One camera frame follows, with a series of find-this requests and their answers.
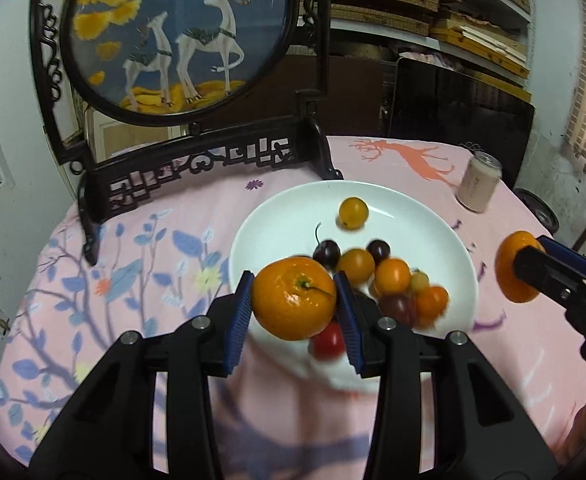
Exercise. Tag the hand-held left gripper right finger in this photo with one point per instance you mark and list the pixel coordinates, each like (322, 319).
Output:
(348, 320)

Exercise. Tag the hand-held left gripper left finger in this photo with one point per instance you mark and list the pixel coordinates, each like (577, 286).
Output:
(238, 325)

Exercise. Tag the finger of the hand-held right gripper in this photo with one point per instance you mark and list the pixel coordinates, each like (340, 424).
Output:
(538, 270)
(573, 261)

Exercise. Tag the dark purple tomato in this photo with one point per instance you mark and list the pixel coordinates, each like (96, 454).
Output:
(398, 307)

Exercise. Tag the mandarin with stem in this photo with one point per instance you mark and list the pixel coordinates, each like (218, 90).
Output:
(288, 305)

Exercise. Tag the white oval plate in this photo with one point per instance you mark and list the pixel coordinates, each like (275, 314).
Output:
(293, 220)

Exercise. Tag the red cherry tomato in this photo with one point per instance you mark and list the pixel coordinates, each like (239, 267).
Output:
(328, 342)

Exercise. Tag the orange cherry tomato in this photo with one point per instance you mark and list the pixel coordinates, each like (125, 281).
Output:
(355, 265)
(392, 276)
(354, 212)
(432, 302)

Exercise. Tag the black round object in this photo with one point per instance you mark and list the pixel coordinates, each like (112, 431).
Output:
(538, 207)

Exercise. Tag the dark cherry with stem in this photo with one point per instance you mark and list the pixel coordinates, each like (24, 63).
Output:
(328, 255)

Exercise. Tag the yellowish small tomato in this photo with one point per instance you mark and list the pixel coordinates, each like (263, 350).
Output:
(420, 281)

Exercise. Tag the pink printed tablecloth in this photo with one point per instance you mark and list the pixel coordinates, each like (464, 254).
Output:
(148, 280)

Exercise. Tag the pale beverage can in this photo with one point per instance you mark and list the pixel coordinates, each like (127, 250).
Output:
(478, 185)

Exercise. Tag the black glossy panel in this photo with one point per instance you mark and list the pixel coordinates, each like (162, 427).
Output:
(463, 110)

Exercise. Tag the brown wooden cabinet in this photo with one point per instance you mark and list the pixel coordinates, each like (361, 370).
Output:
(353, 100)

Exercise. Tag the pink folded cloth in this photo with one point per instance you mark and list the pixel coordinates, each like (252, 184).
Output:
(423, 55)

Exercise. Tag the deer embroidery table screen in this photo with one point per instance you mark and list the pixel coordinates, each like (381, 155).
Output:
(183, 25)

